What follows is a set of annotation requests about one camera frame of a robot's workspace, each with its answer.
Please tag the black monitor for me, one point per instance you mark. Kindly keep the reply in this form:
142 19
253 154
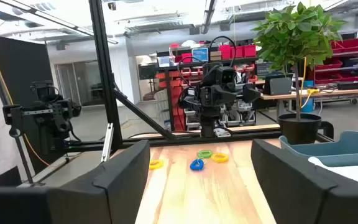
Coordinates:
278 85

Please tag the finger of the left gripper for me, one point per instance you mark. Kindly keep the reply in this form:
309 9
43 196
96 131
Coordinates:
191 99
251 93

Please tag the wooden workbench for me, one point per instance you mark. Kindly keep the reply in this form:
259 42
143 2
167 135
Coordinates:
337 92

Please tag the black flat box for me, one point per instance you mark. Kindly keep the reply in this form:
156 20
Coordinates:
353 85

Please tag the shelf with red bins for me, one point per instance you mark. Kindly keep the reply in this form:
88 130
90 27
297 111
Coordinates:
179 102

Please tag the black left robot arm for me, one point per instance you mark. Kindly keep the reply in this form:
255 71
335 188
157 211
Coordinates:
208 124

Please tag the black partition panel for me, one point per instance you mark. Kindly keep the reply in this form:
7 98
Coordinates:
20 62

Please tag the silver metal bracket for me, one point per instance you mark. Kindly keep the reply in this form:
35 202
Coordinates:
107 143

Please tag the teal plastic bin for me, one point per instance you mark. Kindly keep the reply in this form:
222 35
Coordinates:
337 152

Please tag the green potted plant black pot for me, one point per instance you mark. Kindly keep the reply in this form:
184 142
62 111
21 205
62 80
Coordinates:
291 31

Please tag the rack of red bins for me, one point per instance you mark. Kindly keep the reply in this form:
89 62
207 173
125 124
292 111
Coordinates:
350 45

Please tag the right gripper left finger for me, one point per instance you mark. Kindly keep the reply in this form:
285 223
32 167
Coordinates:
73 205

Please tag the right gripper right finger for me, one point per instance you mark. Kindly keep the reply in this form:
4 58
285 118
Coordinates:
306 199

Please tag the black aluminium rig frame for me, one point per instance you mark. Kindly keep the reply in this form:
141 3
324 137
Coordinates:
106 77

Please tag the white plastic bin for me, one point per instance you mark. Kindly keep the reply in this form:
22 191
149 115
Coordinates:
353 174

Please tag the blue barrel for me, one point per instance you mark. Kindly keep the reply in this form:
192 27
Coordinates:
308 104

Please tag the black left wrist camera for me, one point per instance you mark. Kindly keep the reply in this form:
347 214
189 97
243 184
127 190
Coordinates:
222 74

